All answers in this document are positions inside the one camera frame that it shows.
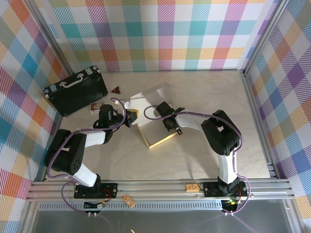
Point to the cream paper box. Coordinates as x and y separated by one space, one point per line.
158 126

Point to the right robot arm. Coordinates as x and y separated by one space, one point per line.
218 136

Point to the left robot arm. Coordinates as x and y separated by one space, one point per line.
73 155

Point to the small picture card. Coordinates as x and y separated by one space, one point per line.
95 107

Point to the red and black triangle card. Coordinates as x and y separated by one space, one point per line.
116 90

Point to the small printed wooden block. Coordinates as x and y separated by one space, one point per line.
192 188

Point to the perforated metal strip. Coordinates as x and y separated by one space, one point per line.
158 206

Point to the green lit electronics board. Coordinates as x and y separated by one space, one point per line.
230 202

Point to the grey metal sheet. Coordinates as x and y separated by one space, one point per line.
170 222

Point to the aluminium side rail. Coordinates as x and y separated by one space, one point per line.
57 123
257 121

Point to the aluminium frame rail with mounts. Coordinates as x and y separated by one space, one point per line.
158 191

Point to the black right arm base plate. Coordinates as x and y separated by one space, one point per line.
212 189

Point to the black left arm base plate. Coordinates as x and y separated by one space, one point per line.
110 190

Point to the aluminium frame post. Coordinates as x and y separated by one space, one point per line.
52 41
264 36

